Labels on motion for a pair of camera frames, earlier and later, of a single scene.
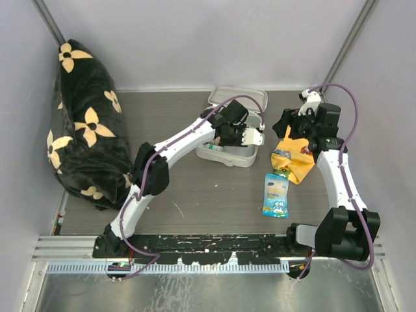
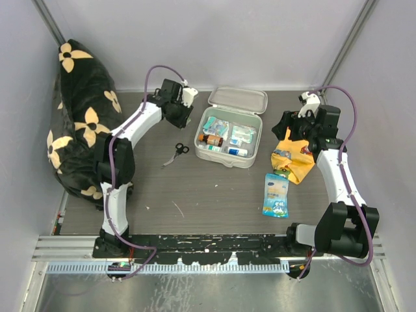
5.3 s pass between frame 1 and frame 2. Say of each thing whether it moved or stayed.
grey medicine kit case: stayed
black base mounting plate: stayed
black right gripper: stayed
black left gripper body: moved
